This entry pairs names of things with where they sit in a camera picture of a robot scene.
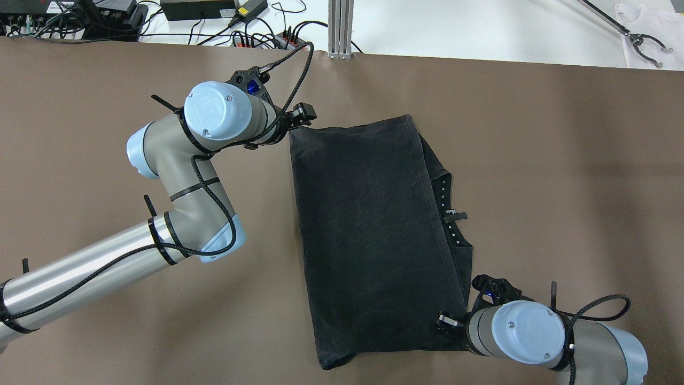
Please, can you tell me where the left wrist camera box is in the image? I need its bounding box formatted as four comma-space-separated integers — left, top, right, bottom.
225, 66, 274, 104

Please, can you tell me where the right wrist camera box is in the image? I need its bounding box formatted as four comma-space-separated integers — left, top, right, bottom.
471, 274, 523, 311

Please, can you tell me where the aluminium frame post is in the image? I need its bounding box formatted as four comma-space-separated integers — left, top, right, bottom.
327, 0, 354, 60

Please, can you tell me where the black power adapter brick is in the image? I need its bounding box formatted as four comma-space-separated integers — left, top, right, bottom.
159, 1, 238, 21

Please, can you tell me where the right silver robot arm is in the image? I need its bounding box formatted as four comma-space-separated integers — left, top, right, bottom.
436, 300, 648, 384

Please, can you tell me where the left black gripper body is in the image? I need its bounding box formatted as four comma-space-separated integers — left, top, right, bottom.
272, 102, 318, 144

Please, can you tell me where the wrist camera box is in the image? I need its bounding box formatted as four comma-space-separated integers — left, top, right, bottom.
225, 66, 274, 104
471, 274, 523, 311

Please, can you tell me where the metal reacher grabber tool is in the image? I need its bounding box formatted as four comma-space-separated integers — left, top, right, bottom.
577, 1, 673, 69

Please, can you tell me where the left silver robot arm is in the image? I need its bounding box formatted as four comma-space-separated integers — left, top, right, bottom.
2, 80, 169, 363

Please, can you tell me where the white cloth on table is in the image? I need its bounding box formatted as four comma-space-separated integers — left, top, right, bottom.
613, 3, 683, 72

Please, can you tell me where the black electronics box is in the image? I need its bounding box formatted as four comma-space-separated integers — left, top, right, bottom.
76, 1, 149, 42

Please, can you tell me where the black graphic t-shirt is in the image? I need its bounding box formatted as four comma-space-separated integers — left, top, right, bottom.
289, 115, 472, 370

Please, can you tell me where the power strip with red switches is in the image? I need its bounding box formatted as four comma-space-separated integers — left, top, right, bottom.
229, 31, 305, 50

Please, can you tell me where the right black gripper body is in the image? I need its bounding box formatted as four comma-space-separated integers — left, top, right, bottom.
436, 310, 474, 343

